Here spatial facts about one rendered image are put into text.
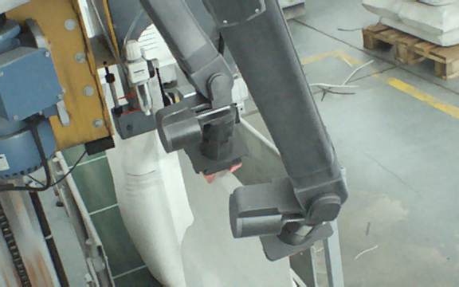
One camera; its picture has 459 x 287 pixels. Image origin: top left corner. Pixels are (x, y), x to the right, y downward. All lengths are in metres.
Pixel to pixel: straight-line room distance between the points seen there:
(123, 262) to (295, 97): 1.58
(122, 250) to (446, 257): 1.17
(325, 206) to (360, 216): 2.08
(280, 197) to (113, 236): 1.53
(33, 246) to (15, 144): 0.44
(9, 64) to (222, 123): 0.34
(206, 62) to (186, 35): 0.05
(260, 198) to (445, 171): 2.36
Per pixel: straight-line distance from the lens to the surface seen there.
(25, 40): 1.23
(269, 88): 0.64
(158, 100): 1.46
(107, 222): 2.41
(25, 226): 1.56
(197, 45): 1.04
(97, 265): 1.71
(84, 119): 1.42
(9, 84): 1.09
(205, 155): 1.17
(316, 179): 0.77
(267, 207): 0.83
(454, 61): 4.05
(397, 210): 2.89
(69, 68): 1.38
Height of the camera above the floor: 1.60
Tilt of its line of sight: 27 degrees down
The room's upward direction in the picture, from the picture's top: 10 degrees counter-clockwise
